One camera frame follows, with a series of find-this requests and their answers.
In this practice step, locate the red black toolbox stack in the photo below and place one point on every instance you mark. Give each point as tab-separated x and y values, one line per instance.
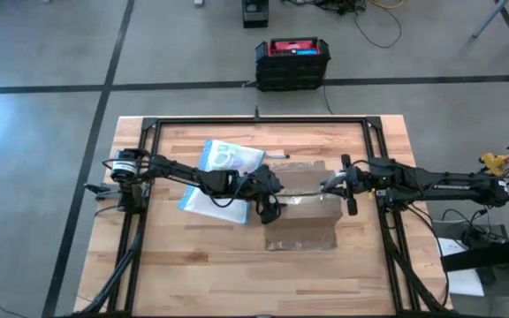
292	70

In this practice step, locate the brown cardboard box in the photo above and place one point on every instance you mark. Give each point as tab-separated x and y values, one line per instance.
303	221

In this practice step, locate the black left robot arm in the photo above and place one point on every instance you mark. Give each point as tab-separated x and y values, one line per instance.
184	174

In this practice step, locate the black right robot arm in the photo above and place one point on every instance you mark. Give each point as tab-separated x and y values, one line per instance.
435	185

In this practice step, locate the small black post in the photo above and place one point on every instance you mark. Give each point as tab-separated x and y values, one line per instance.
257	114

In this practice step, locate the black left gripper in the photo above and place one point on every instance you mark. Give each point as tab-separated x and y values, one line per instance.
268	185

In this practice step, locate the black flat bar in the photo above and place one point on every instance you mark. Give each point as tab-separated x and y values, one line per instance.
493	254

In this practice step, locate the yellow plug connector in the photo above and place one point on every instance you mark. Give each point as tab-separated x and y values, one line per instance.
493	161

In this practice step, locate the white paper sheet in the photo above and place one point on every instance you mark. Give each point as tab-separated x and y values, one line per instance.
466	282

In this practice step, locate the black aluminium table frame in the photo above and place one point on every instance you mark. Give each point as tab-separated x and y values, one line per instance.
259	119

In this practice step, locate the grey table leg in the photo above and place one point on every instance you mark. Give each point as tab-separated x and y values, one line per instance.
488	19

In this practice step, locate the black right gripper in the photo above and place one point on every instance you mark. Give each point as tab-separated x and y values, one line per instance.
356	181

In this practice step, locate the white mesh blue-zipper bag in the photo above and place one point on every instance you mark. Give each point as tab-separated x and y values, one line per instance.
210	209

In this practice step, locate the small black floor case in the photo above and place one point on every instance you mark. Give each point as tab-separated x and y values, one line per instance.
255	15

